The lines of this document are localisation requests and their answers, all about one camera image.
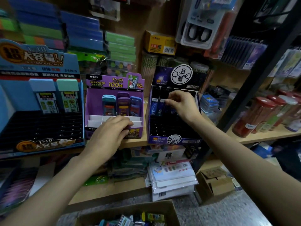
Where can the person's left hand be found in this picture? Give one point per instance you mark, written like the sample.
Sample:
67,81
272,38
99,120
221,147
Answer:
108,138

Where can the person's right hand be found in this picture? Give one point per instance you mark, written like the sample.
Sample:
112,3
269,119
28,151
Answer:
186,106

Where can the black and white display box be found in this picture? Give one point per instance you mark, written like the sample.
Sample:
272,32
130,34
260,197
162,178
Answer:
174,131

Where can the purple display box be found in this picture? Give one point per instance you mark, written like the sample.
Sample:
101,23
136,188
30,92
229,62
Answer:
94,98

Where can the wooden shelf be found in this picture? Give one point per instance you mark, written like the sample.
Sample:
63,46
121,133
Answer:
235,136

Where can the brown cardboard box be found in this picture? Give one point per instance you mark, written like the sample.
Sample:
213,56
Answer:
127,207

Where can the blue display box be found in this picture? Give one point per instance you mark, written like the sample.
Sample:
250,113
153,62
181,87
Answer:
37,127

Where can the pile of pencil lead cases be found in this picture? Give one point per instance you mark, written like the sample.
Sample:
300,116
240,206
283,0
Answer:
136,219

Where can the person's right forearm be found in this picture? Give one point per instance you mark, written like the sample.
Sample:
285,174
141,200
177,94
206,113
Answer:
254,171

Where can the person's left forearm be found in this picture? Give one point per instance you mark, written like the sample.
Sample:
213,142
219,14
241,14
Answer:
51,190

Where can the yellow carton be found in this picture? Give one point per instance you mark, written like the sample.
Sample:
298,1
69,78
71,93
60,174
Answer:
160,43

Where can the red cylinder containers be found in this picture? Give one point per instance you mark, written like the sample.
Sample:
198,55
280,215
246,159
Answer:
254,115

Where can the hanging white blister package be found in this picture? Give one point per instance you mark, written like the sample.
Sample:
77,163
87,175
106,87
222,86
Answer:
197,33

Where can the stack of white packets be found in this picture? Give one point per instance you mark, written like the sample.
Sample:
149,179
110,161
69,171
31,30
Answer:
171,179

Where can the row of dark blue refills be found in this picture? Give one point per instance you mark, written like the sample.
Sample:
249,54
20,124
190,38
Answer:
242,51

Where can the small open brown carton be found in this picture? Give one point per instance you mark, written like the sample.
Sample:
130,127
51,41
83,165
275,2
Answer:
214,186

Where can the stack of green packets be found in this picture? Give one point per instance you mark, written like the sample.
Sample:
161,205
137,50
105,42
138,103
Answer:
120,47

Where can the stack of blue packets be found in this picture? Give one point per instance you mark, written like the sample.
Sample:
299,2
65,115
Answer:
82,35

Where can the stack of multicoloured packets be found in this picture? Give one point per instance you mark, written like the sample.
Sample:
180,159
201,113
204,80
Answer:
28,33

